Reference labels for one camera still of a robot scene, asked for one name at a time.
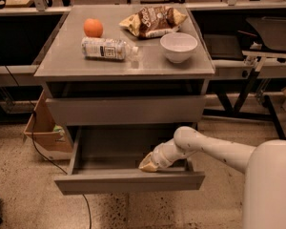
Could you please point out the grey drawer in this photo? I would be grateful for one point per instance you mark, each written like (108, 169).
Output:
(105, 159)
(126, 110)

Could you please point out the orange fruit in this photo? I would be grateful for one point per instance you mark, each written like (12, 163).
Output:
(93, 28)

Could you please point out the white ceramic bowl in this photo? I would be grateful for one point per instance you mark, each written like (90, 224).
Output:
(177, 47)

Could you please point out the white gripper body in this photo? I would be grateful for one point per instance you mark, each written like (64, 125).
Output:
(161, 159)

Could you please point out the grey top drawer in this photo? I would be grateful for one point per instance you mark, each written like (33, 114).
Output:
(126, 110)

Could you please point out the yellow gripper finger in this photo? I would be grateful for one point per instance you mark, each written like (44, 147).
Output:
(146, 165)

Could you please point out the grey drawer cabinet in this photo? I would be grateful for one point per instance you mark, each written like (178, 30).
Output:
(66, 73)

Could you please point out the cardboard box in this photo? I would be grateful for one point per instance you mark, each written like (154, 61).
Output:
(49, 138)

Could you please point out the brown yellow chip bag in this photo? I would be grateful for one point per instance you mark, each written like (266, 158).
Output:
(152, 22)

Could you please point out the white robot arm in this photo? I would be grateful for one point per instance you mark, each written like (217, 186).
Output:
(264, 167)

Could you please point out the clear plastic water bottle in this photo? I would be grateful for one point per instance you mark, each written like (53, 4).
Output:
(107, 48)

